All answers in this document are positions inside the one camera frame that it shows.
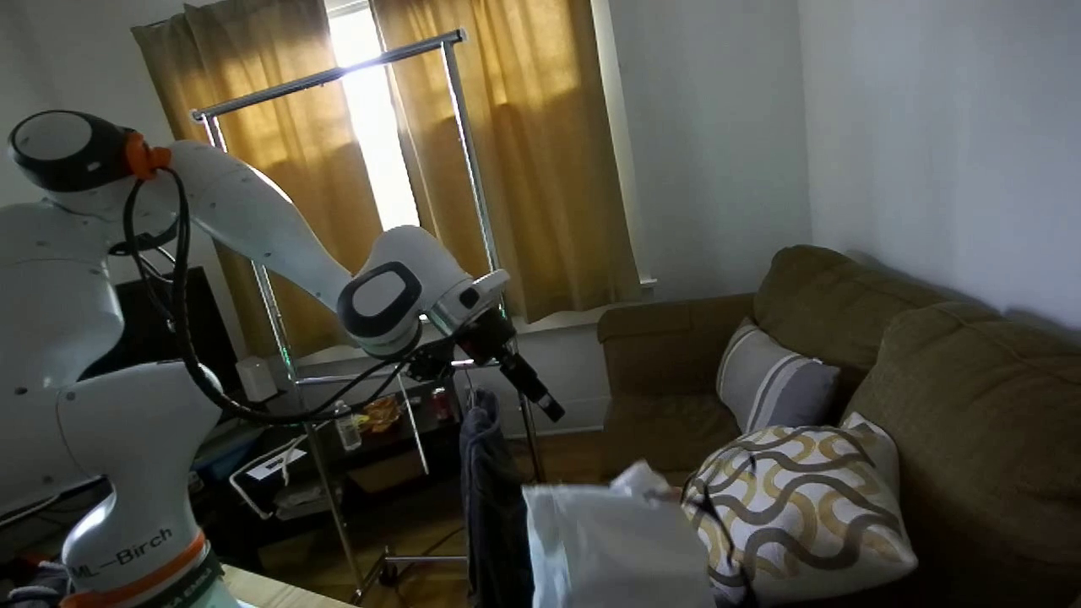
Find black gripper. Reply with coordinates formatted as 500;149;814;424
454;305;571;424

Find white cloth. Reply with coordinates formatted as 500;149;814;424
516;458;721;608

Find dark grey hanging garment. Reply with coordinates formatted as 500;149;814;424
456;386;544;608

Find black low table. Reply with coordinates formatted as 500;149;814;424
179;376;477;568

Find clear plastic bottle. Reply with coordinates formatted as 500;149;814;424
330;401;364;456

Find narrow mustard curtain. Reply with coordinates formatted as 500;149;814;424
370;0;643;329

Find grey striped pillow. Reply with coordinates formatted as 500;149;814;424
713;316;845;435

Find metal clothes rack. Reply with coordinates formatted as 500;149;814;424
189;27;571;601

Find white rimmed dark tray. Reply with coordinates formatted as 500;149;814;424
225;435;313;523

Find small white box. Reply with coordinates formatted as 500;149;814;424
232;354;283;405

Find wavy patterned pillow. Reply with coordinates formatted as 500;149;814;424
674;409;923;608

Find bright window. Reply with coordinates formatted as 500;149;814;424
325;0;427;234

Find black television screen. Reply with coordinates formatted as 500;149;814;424
82;264;247;386

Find wide mustard curtain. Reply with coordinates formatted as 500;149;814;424
133;0;392;363

